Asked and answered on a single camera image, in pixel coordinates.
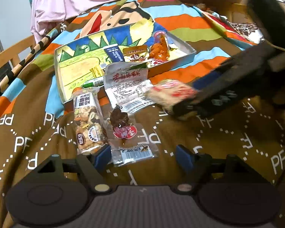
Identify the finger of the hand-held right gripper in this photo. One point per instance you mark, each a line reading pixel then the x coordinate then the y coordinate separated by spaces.
pixel 209 80
pixel 190 110

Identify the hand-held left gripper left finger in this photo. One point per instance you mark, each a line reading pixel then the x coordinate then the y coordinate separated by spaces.
pixel 103 159

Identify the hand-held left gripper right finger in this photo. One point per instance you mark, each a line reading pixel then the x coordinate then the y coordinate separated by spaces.
pixel 183 158

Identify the red and white snack packet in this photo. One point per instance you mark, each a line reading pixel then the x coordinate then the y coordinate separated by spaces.
pixel 171 91

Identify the clear dried meat packet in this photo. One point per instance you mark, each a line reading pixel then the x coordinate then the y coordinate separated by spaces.
pixel 124 133

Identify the colourful cartoon tray box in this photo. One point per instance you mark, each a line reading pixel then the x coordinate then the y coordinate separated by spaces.
pixel 178 60

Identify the orange chicken leg packet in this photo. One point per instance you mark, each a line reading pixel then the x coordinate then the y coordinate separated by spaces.
pixel 160 48

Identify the mixed nut bar packet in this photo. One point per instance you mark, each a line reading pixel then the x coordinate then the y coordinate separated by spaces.
pixel 87 121

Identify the floral patterned cloth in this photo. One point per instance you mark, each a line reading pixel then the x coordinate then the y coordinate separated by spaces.
pixel 242 28

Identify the brown wooden furniture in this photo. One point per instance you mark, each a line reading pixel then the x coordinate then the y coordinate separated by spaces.
pixel 239 9

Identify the white packet with red print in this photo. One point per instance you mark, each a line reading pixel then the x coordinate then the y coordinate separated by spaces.
pixel 123 85

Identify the green and white tube packet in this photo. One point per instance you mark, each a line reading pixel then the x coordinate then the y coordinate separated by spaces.
pixel 93 82

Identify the orange brown snack packet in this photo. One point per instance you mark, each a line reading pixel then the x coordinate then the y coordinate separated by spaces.
pixel 135 52

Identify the striped printed blanket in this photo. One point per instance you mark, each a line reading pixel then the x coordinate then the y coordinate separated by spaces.
pixel 38 114

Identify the small yellow packet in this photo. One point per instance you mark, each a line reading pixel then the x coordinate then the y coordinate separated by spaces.
pixel 97 70

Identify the dark blue stick packet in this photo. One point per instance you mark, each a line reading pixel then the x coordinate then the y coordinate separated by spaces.
pixel 114 53

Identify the tray with dinosaur painting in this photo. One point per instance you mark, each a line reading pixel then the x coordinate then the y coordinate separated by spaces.
pixel 78 64

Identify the black spotted wooden stick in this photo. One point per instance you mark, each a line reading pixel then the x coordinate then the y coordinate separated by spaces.
pixel 26 59

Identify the dark gridded object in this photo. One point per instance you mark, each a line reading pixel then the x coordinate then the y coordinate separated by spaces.
pixel 2 70

